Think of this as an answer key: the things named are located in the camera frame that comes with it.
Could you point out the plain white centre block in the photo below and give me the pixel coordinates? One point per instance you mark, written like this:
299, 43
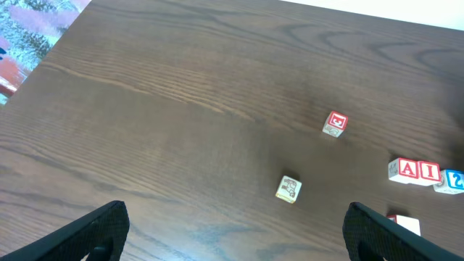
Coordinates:
409, 223

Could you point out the red letter I block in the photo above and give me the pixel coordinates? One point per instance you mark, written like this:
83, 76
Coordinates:
428, 174

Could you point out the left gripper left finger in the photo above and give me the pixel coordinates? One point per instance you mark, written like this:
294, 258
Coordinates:
99, 235

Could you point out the blue number 2 block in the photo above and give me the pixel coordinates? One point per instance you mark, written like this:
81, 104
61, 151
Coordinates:
451, 182

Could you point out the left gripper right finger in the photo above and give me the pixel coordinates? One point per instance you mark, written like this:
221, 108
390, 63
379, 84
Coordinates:
371, 236

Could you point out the red picture block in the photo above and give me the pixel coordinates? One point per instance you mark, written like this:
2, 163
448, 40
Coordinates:
335, 124

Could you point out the yellow-edged picture block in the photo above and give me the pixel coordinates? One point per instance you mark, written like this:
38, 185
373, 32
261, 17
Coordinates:
288, 189

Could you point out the colourful patterned carpet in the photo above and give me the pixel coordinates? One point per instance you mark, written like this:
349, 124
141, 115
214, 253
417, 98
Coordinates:
29, 30

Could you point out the red letter A block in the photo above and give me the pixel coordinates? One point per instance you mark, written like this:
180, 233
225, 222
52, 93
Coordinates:
404, 171

